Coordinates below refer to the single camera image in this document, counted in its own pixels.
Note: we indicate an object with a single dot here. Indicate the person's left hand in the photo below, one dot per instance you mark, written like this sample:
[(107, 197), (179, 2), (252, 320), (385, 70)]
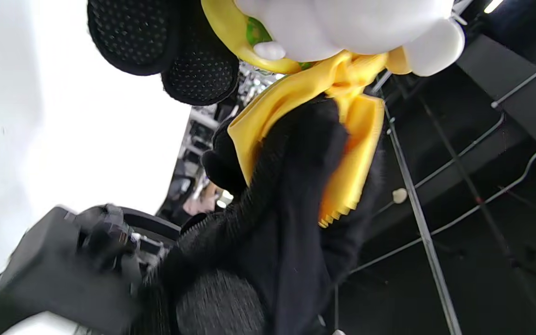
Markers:
[(133, 37)]

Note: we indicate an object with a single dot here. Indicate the person's right hand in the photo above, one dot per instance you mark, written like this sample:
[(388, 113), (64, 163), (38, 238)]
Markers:
[(272, 242)]

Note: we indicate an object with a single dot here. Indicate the yellow cleaning cloth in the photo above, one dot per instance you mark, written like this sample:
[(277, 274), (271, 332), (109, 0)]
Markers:
[(268, 116)]

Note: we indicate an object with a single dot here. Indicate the yellow green base bear ornament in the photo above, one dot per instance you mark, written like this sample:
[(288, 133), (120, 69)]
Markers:
[(342, 23)]

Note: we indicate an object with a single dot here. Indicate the black white controller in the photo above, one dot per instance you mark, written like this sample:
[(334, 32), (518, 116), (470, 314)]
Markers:
[(40, 270)]

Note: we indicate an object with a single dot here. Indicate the grey metal pole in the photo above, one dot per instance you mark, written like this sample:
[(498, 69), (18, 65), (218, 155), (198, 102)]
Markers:
[(423, 232)]

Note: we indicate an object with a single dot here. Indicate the white ceiling light strip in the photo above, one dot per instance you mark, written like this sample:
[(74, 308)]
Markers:
[(493, 5)]

